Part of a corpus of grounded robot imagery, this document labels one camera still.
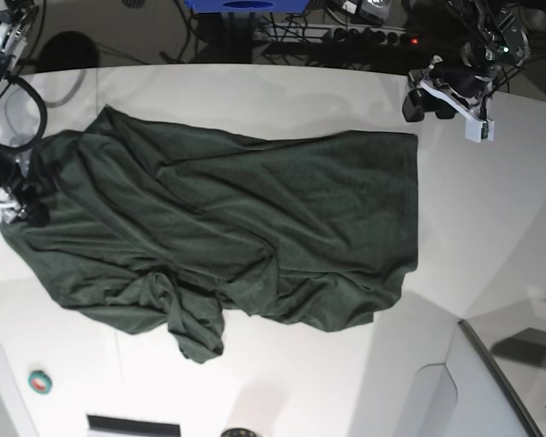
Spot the green red emergency button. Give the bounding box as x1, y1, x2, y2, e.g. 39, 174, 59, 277
27, 370, 53, 395

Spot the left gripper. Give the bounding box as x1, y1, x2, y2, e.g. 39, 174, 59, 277
402, 56, 495, 142

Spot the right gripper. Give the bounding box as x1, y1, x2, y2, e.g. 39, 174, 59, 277
0, 154, 50, 227

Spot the white power strip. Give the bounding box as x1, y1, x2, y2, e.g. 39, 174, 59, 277
257, 23, 421, 47

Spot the dark green t-shirt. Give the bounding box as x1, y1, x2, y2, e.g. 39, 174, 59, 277
0, 107, 419, 363

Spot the black round knob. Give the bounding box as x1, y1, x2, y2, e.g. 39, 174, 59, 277
221, 428, 258, 437

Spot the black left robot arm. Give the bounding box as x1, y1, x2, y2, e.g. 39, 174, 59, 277
402, 1, 530, 143

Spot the grey monitor frame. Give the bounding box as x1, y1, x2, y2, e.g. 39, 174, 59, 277
459, 320, 543, 437

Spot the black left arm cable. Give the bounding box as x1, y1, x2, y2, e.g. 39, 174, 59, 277
445, 0, 524, 122

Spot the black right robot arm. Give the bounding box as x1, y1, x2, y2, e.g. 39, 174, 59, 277
0, 1, 49, 227

